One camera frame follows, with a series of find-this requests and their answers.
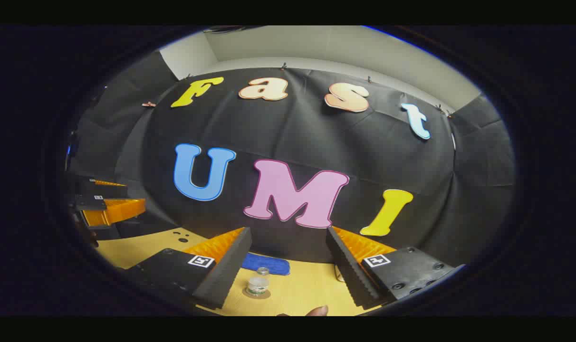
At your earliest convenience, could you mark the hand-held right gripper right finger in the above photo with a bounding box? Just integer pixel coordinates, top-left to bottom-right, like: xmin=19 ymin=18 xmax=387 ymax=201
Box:
xmin=325 ymin=226 xmax=466 ymax=310

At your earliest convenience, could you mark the clear plastic water bottle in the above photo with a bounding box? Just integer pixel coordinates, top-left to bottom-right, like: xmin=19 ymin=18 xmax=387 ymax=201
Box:
xmin=245 ymin=267 xmax=271 ymax=297

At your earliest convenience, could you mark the blue towel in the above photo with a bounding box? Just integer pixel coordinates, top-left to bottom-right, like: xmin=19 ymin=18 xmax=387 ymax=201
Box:
xmin=242 ymin=252 xmax=291 ymax=276

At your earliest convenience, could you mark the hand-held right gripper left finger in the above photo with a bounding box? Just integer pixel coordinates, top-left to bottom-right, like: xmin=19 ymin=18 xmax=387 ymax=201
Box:
xmin=125 ymin=227 xmax=253 ymax=310

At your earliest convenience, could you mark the black backdrop cloth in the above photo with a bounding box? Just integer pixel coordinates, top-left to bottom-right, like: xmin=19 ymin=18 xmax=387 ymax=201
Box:
xmin=69 ymin=50 xmax=517 ymax=266

